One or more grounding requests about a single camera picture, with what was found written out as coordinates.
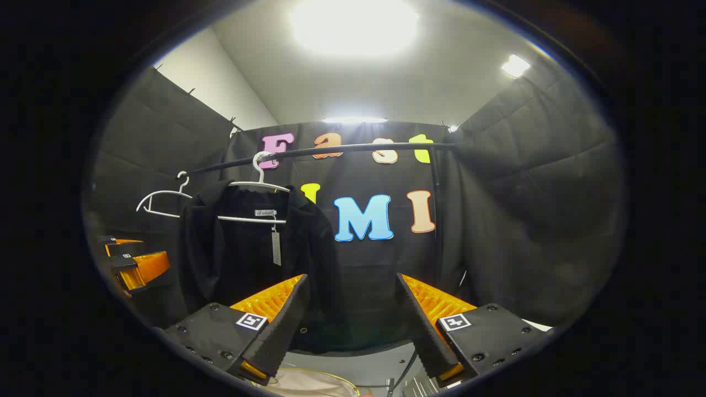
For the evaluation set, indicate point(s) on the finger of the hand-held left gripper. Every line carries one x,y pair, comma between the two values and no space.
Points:
146,270
124,246

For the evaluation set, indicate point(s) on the black knit jacket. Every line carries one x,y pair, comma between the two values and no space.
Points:
237,264

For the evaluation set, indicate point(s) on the white clothes hanger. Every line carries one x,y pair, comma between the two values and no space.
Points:
258,171
165,191

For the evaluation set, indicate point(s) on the ceiling light strip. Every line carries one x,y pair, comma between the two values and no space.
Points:
353,119

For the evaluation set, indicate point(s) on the beige laundry hamper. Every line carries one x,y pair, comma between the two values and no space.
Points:
314,386

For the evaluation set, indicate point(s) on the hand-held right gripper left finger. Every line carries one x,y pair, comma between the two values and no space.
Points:
284,331

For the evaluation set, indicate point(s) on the black clothes rack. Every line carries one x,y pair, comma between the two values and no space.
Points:
358,147

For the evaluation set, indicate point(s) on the small ceiling light panel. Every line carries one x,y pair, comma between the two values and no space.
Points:
515,65

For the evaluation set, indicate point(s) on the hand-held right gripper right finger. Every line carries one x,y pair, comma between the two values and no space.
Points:
424,336

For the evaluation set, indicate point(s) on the black backdrop cloth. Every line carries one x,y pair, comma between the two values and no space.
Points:
524,220

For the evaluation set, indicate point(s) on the large ceiling light panel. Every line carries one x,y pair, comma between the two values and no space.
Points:
353,25

